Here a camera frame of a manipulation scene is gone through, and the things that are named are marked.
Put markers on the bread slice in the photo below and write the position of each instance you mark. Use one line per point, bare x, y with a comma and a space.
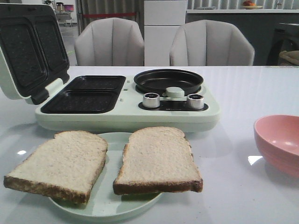
157, 159
65, 167

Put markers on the pink bowl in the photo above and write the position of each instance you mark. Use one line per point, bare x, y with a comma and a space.
277, 139

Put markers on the mint green sandwich maker lid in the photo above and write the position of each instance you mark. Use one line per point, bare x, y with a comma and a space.
32, 52

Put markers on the mint green breakfast maker base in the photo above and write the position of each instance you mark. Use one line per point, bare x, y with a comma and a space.
113, 104

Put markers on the left silver control knob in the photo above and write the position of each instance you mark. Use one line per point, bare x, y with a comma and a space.
151, 100

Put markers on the silver control knob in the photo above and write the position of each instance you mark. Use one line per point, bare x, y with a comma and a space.
195, 101
151, 100

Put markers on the black round frying pan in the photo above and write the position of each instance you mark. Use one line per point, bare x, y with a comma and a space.
158, 80

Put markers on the right silver control knob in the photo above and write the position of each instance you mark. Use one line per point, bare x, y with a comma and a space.
195, 101

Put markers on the left beige upholstered chair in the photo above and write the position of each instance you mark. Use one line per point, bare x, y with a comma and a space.
110, 42

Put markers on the beige upholstered chair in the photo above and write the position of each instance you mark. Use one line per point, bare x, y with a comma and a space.
110, 42
210, 43

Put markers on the right beige upholstered chair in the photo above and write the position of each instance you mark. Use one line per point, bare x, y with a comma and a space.
210, 43

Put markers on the white cabinet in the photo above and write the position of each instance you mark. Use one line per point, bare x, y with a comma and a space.
162, 18

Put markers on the mint green round plate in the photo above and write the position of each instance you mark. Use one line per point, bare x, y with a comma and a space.
104, 205

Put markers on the fruit bowl on counter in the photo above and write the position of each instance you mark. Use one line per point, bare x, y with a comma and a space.
248, 4

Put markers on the dark washing machine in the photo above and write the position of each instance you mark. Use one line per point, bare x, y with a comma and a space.
285, 38

